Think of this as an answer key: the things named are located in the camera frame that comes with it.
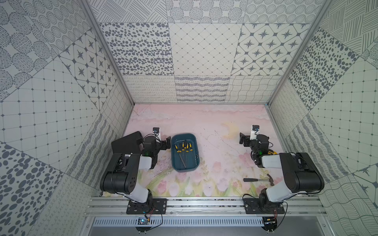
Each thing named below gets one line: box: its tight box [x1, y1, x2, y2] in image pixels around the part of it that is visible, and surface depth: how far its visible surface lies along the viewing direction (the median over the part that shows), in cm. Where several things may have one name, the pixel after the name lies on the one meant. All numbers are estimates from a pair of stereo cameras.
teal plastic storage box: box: [170, 133, 200, 173], surface depth 94 cm
